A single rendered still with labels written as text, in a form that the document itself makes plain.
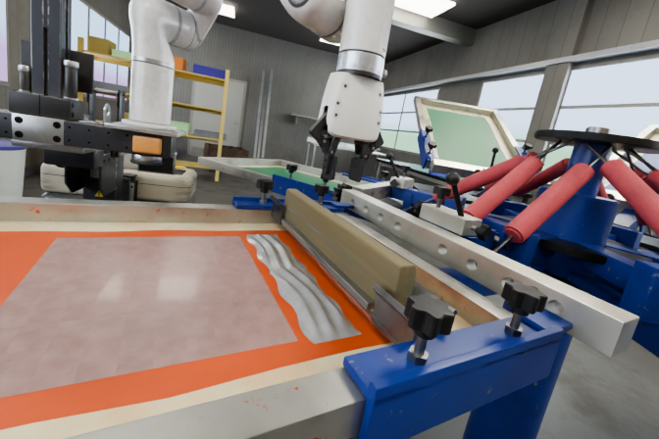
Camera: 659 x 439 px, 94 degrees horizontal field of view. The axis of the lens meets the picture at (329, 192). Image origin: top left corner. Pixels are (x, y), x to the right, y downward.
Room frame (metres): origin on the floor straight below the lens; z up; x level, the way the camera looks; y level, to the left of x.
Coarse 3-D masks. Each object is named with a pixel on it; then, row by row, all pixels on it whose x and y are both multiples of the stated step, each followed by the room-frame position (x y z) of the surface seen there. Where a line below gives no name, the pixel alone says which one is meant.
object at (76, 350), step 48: (96, 288) 0.36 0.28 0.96; (144, 288) 0.37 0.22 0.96; (192, 288) 0.39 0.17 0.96; (240, 288) 0.42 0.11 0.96; (336, 288) 0.47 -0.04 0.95; (0, 336) 0.26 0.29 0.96; (48, 336) 0.27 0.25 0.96; (96, 336) 0.28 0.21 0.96; (144, 336) 0.29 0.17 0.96; (192, 336) 0.30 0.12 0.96; (240, 336) 0.31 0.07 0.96; (288, 336) 0.33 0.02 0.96; (384, 336) 0.36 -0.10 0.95; (0, 384) 0.21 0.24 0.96; (48, 384) 0.22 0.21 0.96; (96, 384) 0.22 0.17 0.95; (144, 384) 0.23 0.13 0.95; (192, 384) 0.24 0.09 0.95
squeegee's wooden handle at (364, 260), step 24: (288, 192) 0.68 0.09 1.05; (288, 216) 0.66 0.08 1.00; (312, 216) 0.56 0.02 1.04; (336, 216) 0.53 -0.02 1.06; (312, 240) 0.55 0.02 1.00; (336, 240) 0.48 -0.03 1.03; (360, 240) 0.43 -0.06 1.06; (336, 264) 0.47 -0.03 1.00; (360, 264) 0.41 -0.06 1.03; (384, 264) 0.37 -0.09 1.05; (408, 264) 0.36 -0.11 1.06; (384, 288) 0.36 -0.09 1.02; (408, 288) 0.36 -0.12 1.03
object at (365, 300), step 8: (288, 224) 0.63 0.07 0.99; (296, 232) 0.59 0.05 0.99; (304, 240) 0.55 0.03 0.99; (312, 248) 0.52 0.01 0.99; (320, 256) 0.49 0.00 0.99; (328, 264) 0.47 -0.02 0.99; (336, 272) 0.44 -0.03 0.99; (344, 280) 0.42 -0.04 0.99; (352, 280) 0.42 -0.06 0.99; (352, 288) 0.40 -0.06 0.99; (360, 288) 0.40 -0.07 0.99; (360, 296) 0.38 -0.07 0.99; (368, 296) 0.38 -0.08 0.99; (368, 304) 0.37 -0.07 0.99
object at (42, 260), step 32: (0, 256) 0.39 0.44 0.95; (32, 256) 0.41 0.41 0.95; (64, 256) 0.42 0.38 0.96; (96, 256) 0.44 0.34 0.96; (128, 256) 0.45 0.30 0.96; (160, 256) 0.47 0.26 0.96; (192, 256) 0.49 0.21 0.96; (224, 256) 0.51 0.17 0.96; (256, 256) 0.54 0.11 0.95; (0, 288) 0.32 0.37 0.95; (32, 288) 0.33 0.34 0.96
